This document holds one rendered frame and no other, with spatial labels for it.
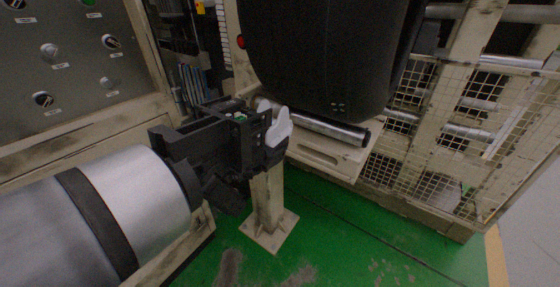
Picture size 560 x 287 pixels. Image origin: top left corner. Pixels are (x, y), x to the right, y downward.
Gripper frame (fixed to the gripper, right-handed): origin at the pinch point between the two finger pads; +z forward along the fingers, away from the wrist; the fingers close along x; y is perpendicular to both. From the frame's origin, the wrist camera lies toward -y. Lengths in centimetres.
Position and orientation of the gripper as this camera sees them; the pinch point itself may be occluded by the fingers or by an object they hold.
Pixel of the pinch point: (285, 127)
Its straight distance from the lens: 35.2
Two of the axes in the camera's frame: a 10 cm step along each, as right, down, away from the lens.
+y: 0.7, -8.8, -4.6
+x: -8.3, -3.1, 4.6
